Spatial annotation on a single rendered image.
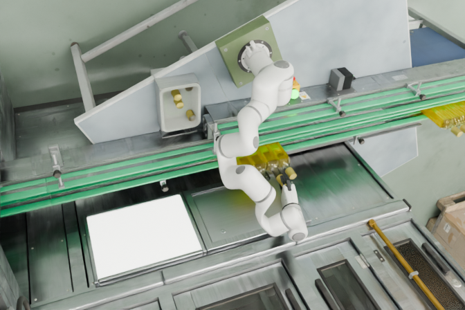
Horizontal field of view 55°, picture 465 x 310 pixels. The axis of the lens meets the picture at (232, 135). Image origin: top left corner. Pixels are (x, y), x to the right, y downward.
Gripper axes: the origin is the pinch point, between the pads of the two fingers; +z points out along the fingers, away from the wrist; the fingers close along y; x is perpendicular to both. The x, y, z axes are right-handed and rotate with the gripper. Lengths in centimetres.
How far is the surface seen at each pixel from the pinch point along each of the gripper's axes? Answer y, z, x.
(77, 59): 18, 77, 93
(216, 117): 15.7, 26.9, 26.7
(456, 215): -242, 170, -255
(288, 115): 13.0, 29.2, -6.8
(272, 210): -12.6, -4.2, 4.6
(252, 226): -12.5, -12.3, 14.6
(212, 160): -3.3, 19.3, 28.7
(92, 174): 5, 6, 79
